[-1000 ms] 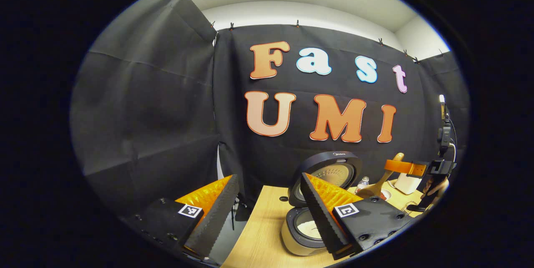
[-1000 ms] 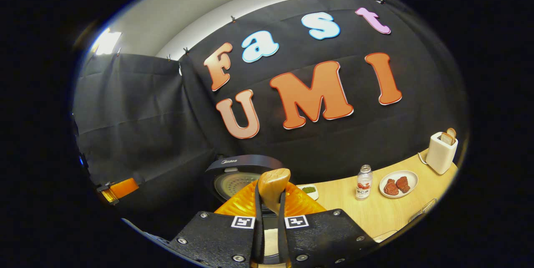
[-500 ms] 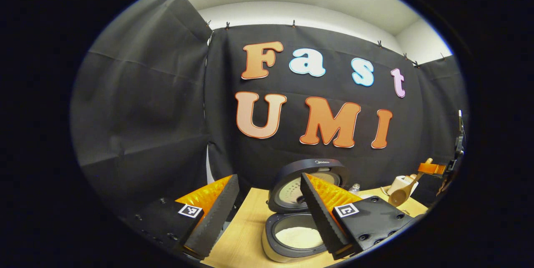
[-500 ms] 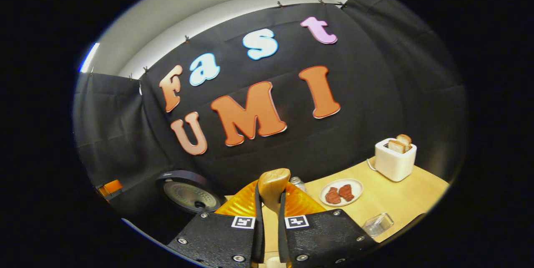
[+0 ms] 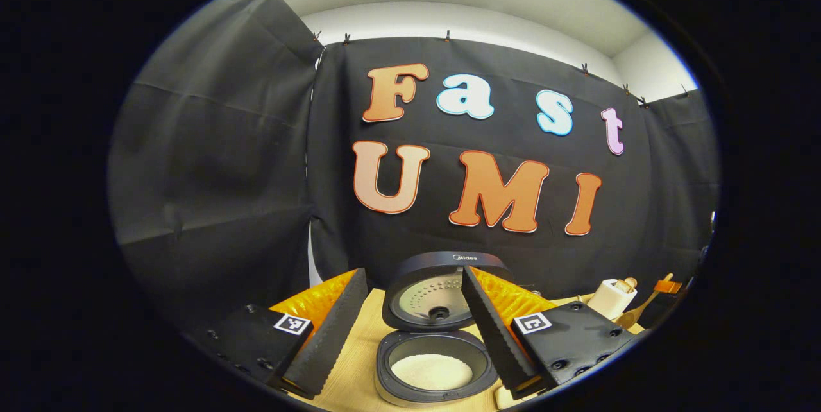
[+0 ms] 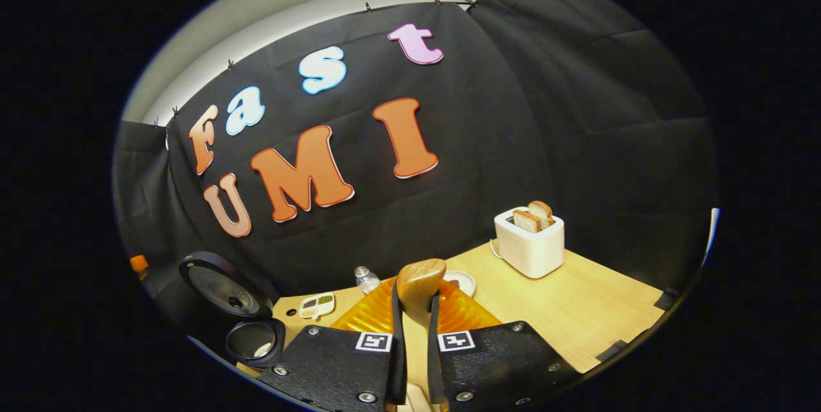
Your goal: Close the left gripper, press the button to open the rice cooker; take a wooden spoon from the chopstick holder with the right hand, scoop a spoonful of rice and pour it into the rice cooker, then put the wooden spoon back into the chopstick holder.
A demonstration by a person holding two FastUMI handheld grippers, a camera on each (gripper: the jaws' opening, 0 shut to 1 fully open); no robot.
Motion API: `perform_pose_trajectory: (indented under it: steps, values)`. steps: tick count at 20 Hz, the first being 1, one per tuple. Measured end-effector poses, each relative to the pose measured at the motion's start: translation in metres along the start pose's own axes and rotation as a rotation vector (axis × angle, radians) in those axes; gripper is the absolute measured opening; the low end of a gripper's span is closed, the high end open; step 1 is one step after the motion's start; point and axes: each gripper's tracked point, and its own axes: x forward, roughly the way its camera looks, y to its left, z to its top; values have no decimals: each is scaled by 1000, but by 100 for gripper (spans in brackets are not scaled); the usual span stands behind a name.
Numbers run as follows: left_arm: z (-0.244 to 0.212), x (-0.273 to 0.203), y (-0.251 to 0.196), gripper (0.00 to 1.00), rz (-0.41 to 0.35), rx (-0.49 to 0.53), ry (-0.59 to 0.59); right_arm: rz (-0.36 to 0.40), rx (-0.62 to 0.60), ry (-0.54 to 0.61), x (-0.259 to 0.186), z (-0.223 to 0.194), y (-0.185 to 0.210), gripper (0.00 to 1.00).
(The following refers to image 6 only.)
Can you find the white divided condiment dish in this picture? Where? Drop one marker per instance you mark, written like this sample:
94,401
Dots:
317,306

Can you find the clear drink bottle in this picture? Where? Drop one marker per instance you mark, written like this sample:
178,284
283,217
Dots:
367,280

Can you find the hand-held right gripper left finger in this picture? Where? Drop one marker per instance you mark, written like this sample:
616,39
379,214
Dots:
333,367

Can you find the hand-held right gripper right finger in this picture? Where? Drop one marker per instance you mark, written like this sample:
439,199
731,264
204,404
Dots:
500,367

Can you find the wooden spoon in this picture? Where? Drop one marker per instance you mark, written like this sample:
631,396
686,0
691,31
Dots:
420,287

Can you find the white rice layer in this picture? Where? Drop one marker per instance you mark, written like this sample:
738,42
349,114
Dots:
263,350

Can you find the toast slice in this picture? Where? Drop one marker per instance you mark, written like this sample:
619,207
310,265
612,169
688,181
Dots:
526,221
542,212

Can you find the black rice cooker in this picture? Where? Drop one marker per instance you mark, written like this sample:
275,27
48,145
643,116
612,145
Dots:
221,287

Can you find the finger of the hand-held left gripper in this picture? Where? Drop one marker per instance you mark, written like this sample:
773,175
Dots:
139,264

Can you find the black backdrop cloth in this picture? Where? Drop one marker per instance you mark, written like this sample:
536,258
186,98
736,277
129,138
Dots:
513,110

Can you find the black tape strip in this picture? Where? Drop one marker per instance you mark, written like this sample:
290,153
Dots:
612,350
667,298

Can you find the white toaster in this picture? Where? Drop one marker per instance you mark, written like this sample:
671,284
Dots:
529,251

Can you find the white round plate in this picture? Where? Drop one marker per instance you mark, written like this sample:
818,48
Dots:
467,283

